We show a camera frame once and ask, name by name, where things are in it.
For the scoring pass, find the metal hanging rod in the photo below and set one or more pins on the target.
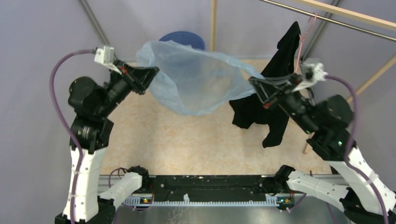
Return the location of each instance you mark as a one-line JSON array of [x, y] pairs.
[[296, 10]]

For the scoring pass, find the white slotted cable duct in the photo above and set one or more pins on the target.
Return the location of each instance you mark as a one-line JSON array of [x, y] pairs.
[[271, 201]]

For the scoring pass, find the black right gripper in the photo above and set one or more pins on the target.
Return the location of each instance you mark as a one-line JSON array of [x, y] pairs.
[[268, 88]]

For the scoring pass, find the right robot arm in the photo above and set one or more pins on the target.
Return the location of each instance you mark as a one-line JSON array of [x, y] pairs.
[[332, 124]]

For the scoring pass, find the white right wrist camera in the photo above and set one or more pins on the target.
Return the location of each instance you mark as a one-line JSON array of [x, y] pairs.
[[312, 73]]

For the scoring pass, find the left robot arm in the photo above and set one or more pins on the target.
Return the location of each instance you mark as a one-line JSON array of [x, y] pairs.
[[91, 131]]

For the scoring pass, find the light blue trash bag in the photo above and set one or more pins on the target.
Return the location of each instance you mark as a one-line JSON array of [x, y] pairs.
[[192, 81]]

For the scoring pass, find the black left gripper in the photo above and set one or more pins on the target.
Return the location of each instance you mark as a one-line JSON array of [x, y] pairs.
[[138, 78]]

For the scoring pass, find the black hanging garment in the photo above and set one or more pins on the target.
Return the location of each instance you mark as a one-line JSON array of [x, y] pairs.
[[250, 110]]

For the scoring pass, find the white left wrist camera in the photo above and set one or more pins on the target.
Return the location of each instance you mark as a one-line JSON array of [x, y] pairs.
[[105, 56]]

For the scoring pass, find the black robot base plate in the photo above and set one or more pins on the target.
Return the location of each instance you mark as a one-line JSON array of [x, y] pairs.
[[215, 189]]

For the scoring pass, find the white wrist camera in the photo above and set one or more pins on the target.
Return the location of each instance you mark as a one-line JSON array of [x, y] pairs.
[[105, 56], [312, 73]]

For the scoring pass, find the pink clothes hanger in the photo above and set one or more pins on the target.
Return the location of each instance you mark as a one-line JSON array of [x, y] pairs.
[[301, 42]]

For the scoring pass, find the blue plastic trash bin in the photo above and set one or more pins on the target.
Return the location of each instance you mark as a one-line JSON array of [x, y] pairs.
[[185, 38]]

